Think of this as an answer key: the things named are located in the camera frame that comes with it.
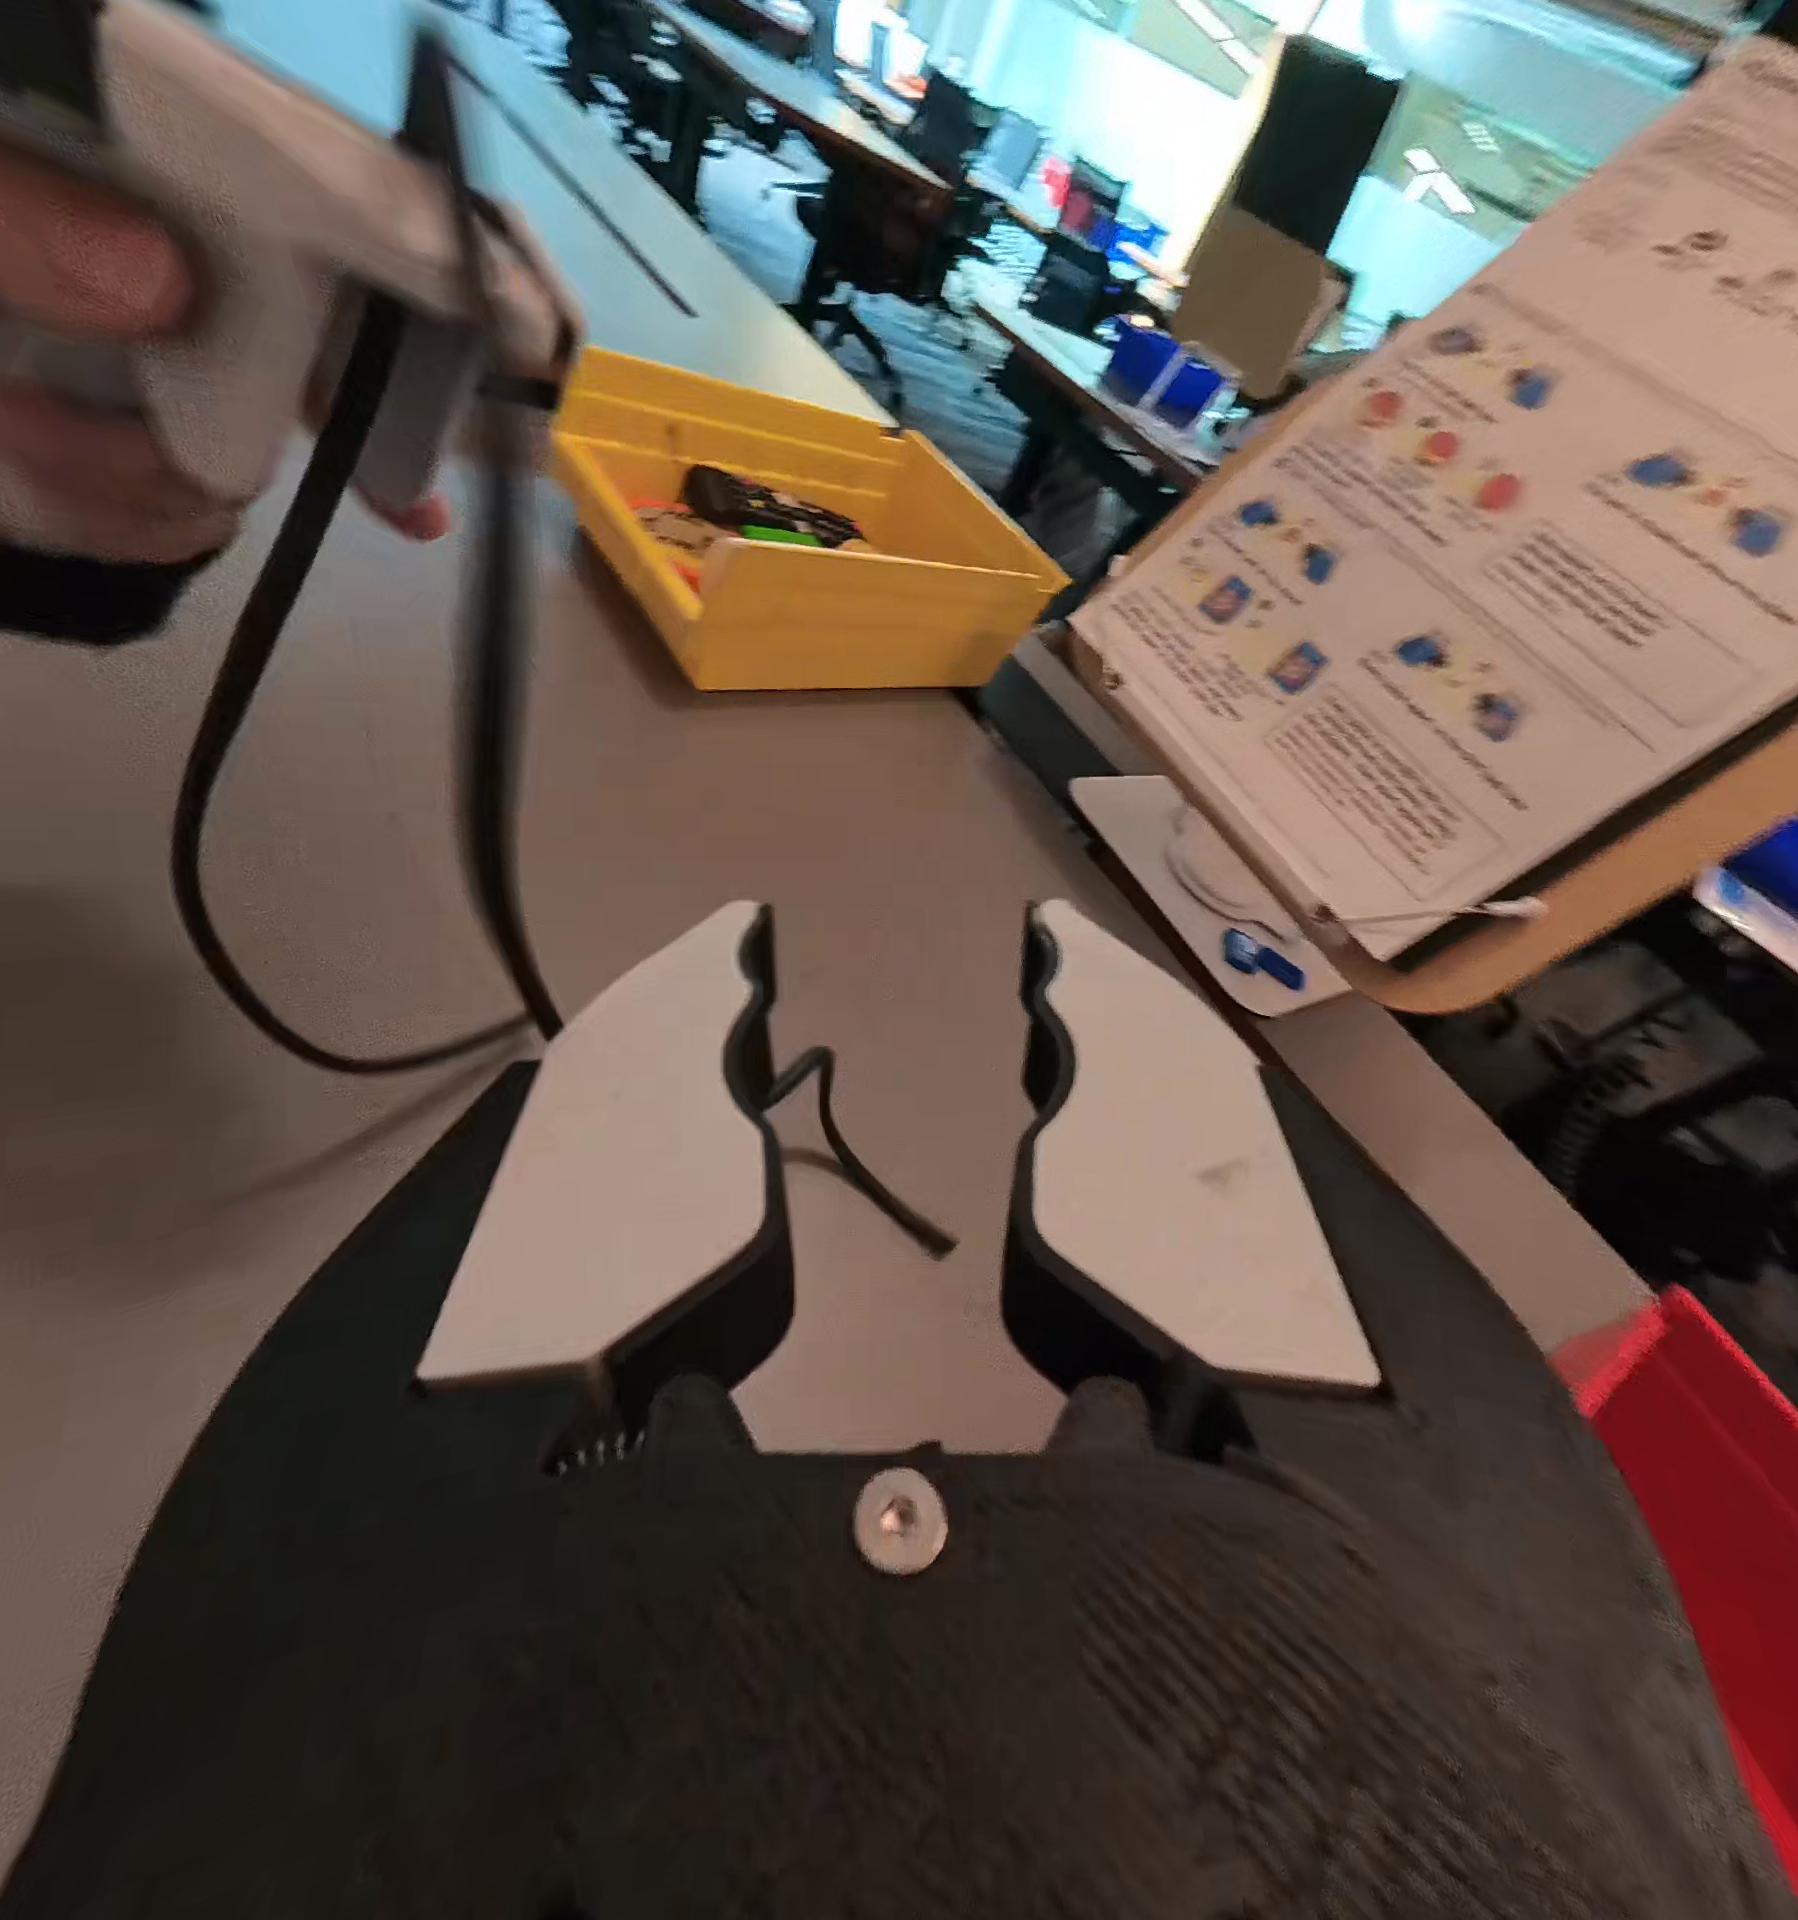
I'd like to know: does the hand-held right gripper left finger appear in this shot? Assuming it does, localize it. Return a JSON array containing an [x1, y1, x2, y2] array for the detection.
[[415, 900, 799, 1434]]

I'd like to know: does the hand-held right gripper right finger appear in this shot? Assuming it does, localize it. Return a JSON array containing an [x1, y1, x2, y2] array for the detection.
[[1001, 893, 1389, 1448]]

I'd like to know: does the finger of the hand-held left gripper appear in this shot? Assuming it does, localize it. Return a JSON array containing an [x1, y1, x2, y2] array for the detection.
[[103, 0, 580, 408], [0, 210, 488, 511]]

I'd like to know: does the thin black cable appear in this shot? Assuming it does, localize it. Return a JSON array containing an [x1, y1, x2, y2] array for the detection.
[[170, 29, 961, 1262]]

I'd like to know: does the yellow plastic bin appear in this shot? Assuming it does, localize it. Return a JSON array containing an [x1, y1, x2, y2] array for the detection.
[[547, 345, 1075, 698]]

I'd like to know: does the red plastic bin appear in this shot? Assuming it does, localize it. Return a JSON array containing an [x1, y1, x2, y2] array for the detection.
[[1560, 1289, 1798, 1920]]

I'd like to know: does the person's left hand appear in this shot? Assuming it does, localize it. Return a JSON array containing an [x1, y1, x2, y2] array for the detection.
[[0, 135, 248, 563]]

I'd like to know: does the white round disc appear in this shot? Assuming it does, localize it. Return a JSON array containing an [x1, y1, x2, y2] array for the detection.
[[1164, 810, 1291, 948]]

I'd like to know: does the black remote control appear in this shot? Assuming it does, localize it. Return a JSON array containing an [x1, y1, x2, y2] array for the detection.
[[683, 465, 866, 552]]

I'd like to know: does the wood-edged work table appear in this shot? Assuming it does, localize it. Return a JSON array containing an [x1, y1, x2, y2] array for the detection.
[[974, 286, 1237, 528]]

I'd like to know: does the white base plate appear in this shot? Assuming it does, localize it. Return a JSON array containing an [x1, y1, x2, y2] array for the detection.
[[1070, 774, 1352, 1021]]

